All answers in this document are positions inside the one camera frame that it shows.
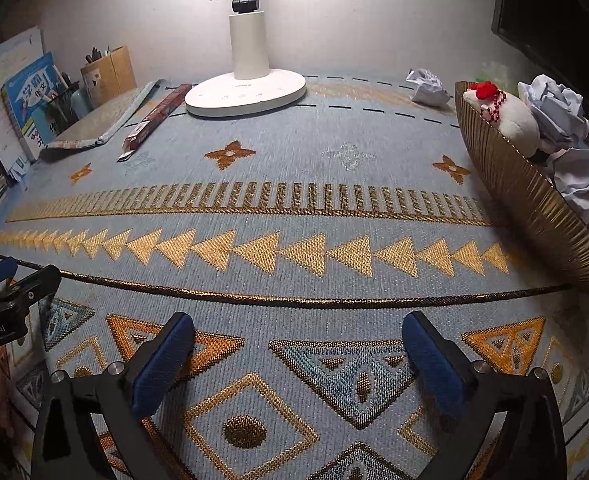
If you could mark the teal case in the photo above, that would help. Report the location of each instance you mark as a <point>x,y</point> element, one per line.
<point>80,102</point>

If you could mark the black mesh pen holder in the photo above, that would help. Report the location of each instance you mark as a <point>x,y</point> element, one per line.
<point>64,110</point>

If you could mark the long maroon box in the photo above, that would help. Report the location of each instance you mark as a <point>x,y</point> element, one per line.
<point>154,120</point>

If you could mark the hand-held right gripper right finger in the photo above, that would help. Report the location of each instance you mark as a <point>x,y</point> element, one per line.
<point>434,365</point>

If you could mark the blue patterned woven mat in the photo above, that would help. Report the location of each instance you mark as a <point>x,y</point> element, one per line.
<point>294,200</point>

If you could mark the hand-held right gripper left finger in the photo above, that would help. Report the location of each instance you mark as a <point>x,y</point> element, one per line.
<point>164,365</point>

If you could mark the white paper ball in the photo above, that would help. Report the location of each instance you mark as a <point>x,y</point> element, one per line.
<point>576,185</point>
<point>427,87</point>
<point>554,110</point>

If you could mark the white cat plush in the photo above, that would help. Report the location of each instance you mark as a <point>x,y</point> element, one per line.
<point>516,120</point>

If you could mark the wooden cylinder pen holder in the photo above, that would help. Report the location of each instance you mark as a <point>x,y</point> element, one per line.
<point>112,80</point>

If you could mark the white desk lamp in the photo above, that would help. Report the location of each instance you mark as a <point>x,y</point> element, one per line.
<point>247,95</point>

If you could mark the blue cover workbook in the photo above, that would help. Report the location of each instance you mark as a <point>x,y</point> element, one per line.
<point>24,95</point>

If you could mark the brown ribbed glass plate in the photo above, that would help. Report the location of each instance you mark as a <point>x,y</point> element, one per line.
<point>539,210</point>

